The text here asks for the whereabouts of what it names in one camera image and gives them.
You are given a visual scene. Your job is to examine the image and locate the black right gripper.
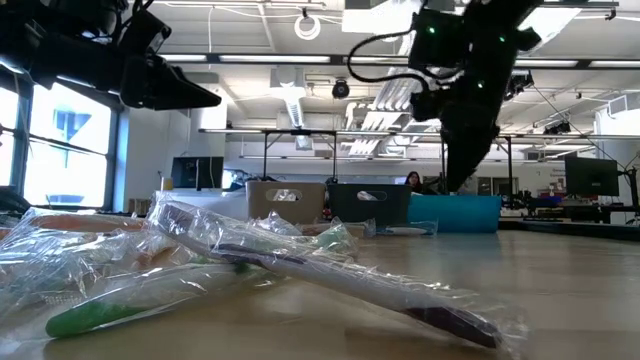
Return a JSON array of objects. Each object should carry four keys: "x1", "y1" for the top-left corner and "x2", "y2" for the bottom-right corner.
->
[{"x1": 409, "y1": 19, "x2": 545, "y2": 194}]

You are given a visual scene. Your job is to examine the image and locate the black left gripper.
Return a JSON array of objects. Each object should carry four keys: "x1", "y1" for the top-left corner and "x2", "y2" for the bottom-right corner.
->
[{"x1": 0, "y1": 29, "x2": 223, "y2": 111}]

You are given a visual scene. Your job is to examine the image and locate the long ceiling light strip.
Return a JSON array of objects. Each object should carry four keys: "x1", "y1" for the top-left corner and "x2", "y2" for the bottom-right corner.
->
[
  {"x1": 342, "y1": 55, "x2": 411, "y2": 66},
  {"x1": 588, "y1": 59, "x2": 640, "y2": 70},
  {"x1": 514, "y1": 59, "x2": 580, "y2": 69},
  {"x1": 218, "y1": 53, "x2": 332, "y2": 65},
  {"x1": 159, "y1": 53, "x2": 209, "y2": 64}
]

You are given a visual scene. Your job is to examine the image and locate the teal plastic bin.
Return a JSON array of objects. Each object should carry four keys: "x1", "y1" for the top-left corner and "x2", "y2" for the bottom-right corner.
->
[{"x1": 407, "y1": 194, "x2": 503, "y2": 234}]

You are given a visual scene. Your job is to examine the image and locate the person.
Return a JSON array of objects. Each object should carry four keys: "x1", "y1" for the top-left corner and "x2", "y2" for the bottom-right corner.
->
[{"x1": 404, "y1": 170, "x2": 424, "y2": 195}]

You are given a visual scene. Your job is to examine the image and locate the black computer monitor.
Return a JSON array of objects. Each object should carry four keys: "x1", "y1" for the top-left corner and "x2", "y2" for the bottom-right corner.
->
[
  {"x1": 170, "y1": 155, "x2": 225, "y2": 192},
  {"x1": 564, "y1": 156, "x2": 621, "y2": 198}
]

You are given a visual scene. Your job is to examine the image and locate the dark grey plastic bin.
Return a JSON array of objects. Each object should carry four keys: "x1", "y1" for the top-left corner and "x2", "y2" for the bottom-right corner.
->
[{"x1": 327, "y1": 183, "x2": 413, "y2": 226}]

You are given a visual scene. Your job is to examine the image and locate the black ceiling spotlights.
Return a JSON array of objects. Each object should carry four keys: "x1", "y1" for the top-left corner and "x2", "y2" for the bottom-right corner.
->
[{"x1": 504, "y1": 69, "x2": 535, "y2": 101}]

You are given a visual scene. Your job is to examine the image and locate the white ceiling baffles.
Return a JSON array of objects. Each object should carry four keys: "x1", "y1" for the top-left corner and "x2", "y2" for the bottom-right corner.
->
[{"x1": 347, "y1": 29, "x2": 451, "y2": 157}]

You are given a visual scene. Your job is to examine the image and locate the black equipment on desk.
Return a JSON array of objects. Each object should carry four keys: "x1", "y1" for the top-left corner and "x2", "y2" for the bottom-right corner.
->
[{"x1": 501, "y1": 192, "x2": 640, "y2": 225}]

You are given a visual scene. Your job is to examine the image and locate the white plastic bin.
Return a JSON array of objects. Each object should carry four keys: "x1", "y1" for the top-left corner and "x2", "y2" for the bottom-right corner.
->
[{"x1": 156, "y1": 188, "x2": 251, "y2": 221}]

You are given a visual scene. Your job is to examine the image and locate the large window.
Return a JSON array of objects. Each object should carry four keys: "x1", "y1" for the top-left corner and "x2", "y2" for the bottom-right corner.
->
[{"x1": 0, "y1": 74, "x2": 119, "y2": 211}]

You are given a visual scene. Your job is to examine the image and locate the white ceiling light panel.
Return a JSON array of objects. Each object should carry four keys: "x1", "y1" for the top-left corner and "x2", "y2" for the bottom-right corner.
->
[{"x1": 341, "y1": 0, "x2": 426, "y2": 36}]

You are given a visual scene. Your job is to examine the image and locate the beige plastic bin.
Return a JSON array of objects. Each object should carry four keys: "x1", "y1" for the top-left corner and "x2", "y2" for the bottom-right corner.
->
[{"x1": 244, "y1": 180, "x2": 327, "y2": 225}]

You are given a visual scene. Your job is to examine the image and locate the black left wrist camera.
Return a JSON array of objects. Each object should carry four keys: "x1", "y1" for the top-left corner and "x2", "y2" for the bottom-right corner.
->
[{"x1": 117, "y1": 9, "x2": 174, "y2": 57}]

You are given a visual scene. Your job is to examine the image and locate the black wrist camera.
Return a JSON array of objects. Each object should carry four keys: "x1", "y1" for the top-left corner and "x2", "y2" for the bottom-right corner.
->
[
  {"x1": 408, "y1": 9, "x2": 467, "y2": 70},
  {"x1": 117, "y1": 9, "x2": 174, "y2": 57}
]

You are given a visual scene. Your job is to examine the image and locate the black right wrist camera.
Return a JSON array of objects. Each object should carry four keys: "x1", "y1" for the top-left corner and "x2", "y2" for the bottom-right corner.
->
[{"x1": 408, "y1": 9, "x2": 467, "y2": 70}]

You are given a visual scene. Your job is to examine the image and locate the white air duct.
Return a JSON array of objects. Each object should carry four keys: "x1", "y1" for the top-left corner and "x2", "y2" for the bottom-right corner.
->
[{"x1": 269, "y1": 66, "x2": 308, "y2": 129}]

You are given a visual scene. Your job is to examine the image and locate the black workstation frame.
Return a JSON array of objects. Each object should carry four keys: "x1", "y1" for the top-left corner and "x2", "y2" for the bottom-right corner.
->
[{"x1": 198, "y1": 127, "x2": 516, "y2": 197}]

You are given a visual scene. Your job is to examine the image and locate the white cable coil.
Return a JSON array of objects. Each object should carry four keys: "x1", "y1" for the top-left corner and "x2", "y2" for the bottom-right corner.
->
[{"x1": 293, "y1": 13, "x2": 323, "y2": 42}]

